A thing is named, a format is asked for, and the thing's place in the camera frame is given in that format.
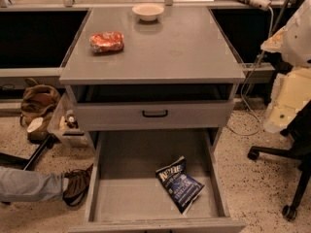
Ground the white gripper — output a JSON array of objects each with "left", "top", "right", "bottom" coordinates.
[{"left": 260, "top": 27, "right": 311, "bottom": 133}]

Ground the blue Kettle chip bag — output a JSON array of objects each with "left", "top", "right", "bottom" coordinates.
[{"left": 155, "top": 156, "right": 205, "bottom": 215}]

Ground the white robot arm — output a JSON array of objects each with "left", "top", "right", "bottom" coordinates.
[{"left": 260, "top": 0, "right": 311, "bottom": 133}]

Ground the grey drawer cabinet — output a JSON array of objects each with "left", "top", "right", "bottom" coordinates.
[{"left": 60, "top": 7, "right": 244, "bottom": 141}]

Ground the closed grey top drawer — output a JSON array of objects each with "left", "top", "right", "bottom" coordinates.
[{"left": 74, "top": 101, "right": 234, "bottom": 131}]

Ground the orange snack bag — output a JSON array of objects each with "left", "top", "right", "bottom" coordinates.
[{"left": 89, "top": 31, "right": 124, "bottom": 53}]

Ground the open grey middle drawer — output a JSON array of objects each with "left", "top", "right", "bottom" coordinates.
[{"left": 68, "top": 129, "right": 245, "bottom": 233}]

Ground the black office chair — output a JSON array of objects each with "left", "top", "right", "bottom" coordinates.
[{"left": 247, "top": 99, "right": 311, "bottom": 221}]

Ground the white ceramic bowl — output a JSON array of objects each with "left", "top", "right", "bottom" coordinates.
[{"left": 132, "top": 3, "right": 164, "bottom": 21}]

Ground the brown laced shoe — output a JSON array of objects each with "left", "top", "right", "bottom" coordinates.
[{"left": 63, "top": 165, "right": 93, "bottom": 207}]

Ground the brown backpack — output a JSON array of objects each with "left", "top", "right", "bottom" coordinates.
[{"left": 19, "top": 78, "right": 61, "bottom": 143}]

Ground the black metal floor stand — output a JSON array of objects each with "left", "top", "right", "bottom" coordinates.
[{"left": 0, "top": 135, "right": 54, "bottom": 170}]

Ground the person's leg in jeans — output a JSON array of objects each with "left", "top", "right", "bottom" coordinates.
[{"left": 0, "top": 167, "right": 69, "bottom": 202}]

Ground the grey hanging cable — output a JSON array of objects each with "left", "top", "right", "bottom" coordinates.
[{"left": 226, "top": 0, "right": 297, "bottom": 138}]

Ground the black drawer handle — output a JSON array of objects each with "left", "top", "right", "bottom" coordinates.
[{"left": 142, "top": 110, "right": 168, "bottom": 118}]

